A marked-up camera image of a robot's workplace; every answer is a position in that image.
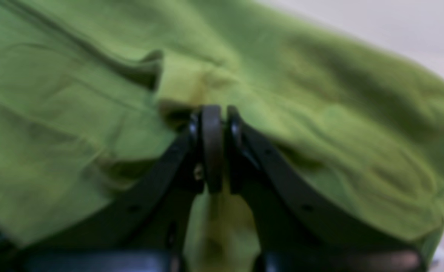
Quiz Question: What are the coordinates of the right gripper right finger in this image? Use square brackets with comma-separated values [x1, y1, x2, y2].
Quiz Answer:
[226, 106, 426, 272]

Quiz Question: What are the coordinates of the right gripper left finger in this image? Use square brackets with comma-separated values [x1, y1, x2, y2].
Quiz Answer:
[22, 105, 224, 272]

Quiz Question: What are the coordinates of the green T-shirt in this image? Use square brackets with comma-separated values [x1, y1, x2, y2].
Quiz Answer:
[0, 0, 444, 262]

